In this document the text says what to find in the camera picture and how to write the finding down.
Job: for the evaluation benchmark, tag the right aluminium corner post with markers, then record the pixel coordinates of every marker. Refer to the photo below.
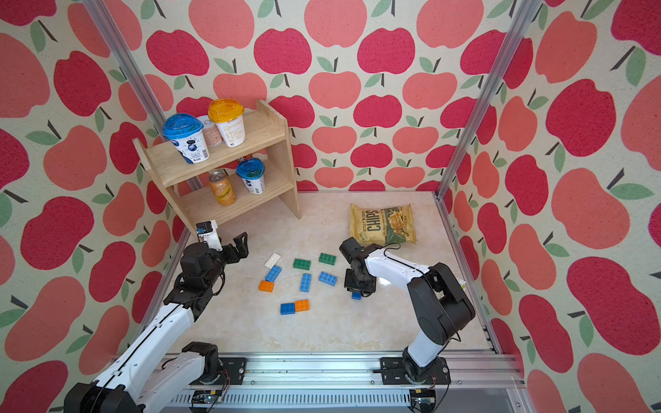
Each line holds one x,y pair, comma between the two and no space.
513,38

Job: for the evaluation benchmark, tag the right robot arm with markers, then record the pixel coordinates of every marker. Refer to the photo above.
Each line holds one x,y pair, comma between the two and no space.
439,301

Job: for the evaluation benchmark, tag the blue lid yogurt cup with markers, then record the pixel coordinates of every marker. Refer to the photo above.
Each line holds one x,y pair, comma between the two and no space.
185,133
251,173

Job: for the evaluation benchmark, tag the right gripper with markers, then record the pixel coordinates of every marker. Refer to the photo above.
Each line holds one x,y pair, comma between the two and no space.
349,285

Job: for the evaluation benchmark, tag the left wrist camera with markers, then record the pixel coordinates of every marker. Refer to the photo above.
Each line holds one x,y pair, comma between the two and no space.
207,233

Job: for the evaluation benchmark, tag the orange square lego brick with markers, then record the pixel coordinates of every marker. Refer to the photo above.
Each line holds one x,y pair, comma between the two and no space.
301,305

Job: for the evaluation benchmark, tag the orange lid yogurt cup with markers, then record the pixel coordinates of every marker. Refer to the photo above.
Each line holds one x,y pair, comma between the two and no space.
227,115

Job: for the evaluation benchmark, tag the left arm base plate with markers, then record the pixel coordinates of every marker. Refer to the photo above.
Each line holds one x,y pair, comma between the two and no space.
223,371

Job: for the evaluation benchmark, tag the green lego brick left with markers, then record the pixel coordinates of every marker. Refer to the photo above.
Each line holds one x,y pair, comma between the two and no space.
302,264

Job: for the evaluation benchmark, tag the wooden two-tier shelf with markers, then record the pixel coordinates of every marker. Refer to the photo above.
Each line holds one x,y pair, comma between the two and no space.
266,129

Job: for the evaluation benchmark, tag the pink yogurt cup behind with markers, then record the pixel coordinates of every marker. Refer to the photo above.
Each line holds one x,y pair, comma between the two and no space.
210,132

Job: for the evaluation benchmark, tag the green lego brick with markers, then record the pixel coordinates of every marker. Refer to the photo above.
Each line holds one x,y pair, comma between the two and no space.
327,259
302,264

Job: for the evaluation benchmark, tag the green lego brick right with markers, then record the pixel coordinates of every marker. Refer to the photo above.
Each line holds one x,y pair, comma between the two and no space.
327,259

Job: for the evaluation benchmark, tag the left aluminium corner post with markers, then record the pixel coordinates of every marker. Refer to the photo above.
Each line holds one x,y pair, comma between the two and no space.
146,99

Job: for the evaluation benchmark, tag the light blue lego brick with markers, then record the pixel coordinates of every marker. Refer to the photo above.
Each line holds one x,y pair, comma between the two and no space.
273,274
327,279
306,281

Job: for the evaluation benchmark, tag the orange lego brick left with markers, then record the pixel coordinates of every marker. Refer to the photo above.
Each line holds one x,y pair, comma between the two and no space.
265,286

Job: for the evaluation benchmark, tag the white lego brick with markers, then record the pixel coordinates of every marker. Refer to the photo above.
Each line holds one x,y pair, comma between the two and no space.
273,260

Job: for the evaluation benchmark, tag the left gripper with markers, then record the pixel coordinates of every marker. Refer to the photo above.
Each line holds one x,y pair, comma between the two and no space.
242,249

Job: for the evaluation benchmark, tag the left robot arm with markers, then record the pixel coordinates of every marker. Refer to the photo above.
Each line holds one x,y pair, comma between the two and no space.
142,379

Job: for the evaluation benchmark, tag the yellow chips bag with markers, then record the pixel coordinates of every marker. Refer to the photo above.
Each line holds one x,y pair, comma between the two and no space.
393,225

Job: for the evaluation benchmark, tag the orange soda can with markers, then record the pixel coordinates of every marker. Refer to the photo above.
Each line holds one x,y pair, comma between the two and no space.
222,189

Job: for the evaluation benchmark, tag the blue lid yogurt cup upper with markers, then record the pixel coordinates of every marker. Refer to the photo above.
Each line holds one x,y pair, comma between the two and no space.
185,133

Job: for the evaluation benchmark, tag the aluminium front rail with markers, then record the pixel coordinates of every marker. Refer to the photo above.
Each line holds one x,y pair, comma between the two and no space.
462,381

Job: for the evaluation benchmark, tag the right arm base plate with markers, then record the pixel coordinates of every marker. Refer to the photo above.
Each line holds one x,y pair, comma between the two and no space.
401,371

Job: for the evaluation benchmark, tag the aluminium corner post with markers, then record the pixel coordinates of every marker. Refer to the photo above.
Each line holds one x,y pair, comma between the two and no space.
513,38
146,99

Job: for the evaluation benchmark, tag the blue lid yogurt cup lower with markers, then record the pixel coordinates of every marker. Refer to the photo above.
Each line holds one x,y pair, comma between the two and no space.
251,173

